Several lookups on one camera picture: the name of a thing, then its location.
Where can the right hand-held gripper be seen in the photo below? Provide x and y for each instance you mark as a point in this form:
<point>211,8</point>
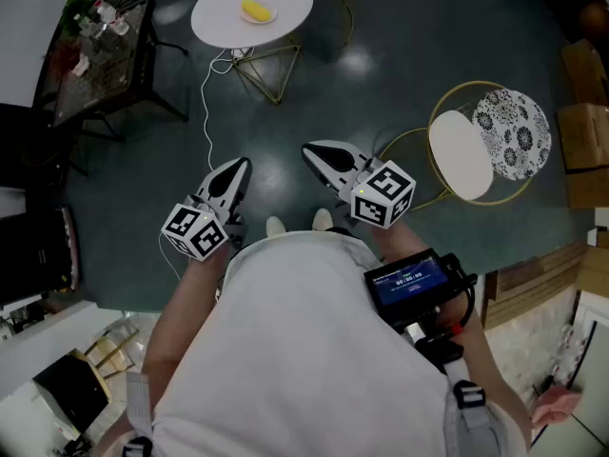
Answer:
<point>380,198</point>

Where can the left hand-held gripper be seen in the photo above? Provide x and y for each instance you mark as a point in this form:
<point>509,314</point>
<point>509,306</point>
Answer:
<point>190,229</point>

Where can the yellow corn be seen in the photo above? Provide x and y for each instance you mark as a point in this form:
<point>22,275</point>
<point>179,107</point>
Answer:
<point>256,10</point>

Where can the person's left forearm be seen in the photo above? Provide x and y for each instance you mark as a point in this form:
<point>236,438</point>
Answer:
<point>185,312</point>

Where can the person's right white shoe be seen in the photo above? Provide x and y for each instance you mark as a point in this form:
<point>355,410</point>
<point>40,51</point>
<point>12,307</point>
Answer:
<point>322,219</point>

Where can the person's white shoe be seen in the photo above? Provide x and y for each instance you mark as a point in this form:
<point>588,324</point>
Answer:
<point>276,226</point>
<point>322,219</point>

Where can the person's left white shoe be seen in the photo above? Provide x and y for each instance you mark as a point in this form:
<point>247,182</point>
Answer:
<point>276,226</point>

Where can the white power strip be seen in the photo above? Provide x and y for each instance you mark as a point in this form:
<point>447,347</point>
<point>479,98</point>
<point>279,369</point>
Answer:
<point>239,54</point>

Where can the black forearm-mounted monitor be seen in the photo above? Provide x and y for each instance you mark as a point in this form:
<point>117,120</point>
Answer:
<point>409,284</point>

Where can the round white table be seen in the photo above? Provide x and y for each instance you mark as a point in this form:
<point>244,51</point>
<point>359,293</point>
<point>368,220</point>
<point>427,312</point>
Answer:
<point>219,17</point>

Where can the dark glass-top table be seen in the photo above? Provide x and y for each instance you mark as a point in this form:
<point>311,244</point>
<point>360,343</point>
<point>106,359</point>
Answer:
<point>90,84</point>

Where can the floral seat cushion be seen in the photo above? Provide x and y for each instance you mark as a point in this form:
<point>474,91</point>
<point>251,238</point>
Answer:
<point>518,131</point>

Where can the person's white shirt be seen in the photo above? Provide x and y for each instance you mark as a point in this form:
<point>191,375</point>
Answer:
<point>295,350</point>

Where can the red label water bottle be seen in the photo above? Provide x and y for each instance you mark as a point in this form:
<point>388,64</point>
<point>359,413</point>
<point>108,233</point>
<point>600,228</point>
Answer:
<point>107,13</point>
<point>121,25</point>

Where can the dried plant in white vase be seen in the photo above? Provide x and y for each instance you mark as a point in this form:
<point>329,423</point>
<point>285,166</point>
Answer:
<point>66,57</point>

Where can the wooden folding stand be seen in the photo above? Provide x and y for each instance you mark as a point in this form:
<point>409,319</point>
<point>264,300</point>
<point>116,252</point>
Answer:
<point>107,350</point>

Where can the black floor appliance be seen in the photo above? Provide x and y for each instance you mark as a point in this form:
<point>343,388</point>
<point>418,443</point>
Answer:
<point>33,255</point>

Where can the green potted plant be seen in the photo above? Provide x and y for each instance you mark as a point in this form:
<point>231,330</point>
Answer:
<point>76,10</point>

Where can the wooden pallet stack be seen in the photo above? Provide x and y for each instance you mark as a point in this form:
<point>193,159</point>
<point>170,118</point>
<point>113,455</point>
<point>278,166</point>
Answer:
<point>533,284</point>

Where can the cardboard box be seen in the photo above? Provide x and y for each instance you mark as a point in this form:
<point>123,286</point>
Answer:
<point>585,136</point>
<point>587,74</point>
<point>590,191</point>

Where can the black box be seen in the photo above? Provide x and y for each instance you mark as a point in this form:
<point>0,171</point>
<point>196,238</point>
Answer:
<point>71,393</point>

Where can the pink cloth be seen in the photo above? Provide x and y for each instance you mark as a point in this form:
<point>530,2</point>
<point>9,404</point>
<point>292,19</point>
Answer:
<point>556,405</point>

